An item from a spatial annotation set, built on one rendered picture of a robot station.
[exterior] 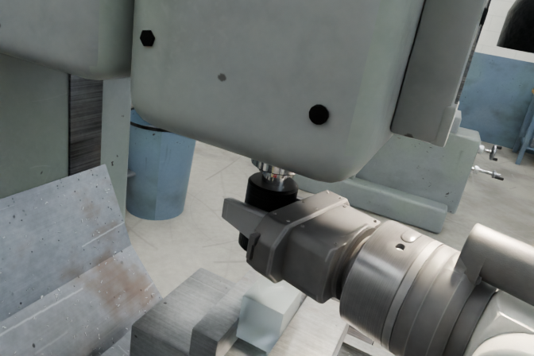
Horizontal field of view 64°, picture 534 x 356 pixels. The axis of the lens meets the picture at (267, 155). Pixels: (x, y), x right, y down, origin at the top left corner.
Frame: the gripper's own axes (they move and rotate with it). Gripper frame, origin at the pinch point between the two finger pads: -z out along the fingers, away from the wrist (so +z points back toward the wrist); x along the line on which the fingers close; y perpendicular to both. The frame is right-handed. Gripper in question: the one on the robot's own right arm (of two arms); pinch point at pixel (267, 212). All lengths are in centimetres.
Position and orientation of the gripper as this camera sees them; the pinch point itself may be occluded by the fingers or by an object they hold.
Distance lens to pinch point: 40.7
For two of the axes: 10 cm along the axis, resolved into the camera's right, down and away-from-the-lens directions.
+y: -1.6, 9.3, 3.4
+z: 7.4, 3.4, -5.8
